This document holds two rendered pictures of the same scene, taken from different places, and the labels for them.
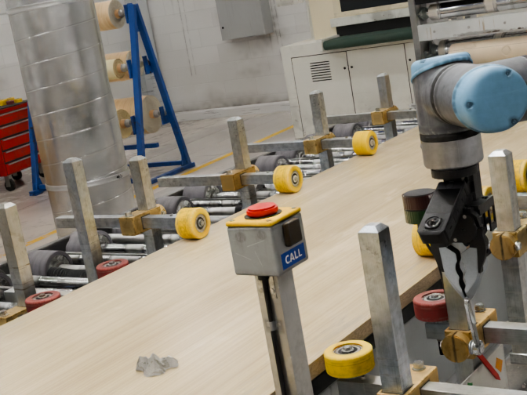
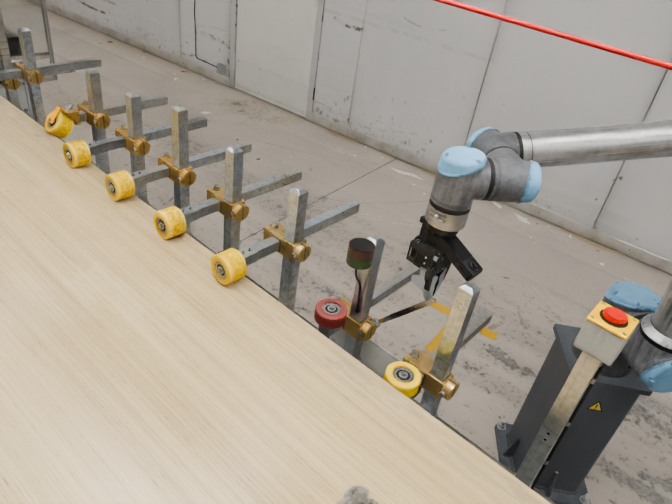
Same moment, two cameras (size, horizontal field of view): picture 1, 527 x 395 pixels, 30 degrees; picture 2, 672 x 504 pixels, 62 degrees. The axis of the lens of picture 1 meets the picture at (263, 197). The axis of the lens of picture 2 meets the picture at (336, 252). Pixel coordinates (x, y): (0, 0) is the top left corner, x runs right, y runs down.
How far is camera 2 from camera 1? 188 cm
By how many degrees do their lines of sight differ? 83
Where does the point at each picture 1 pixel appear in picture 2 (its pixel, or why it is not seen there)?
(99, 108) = not seen: outside the picture
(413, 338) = not seen: hidden behind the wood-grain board
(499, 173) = (303, 205)
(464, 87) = (537, 180)
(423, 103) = (474, 190)
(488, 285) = not seen: hidden behind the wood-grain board
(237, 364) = (385, 443)
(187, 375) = (390, 482)
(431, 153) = (461, 221)
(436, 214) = (467, 259)
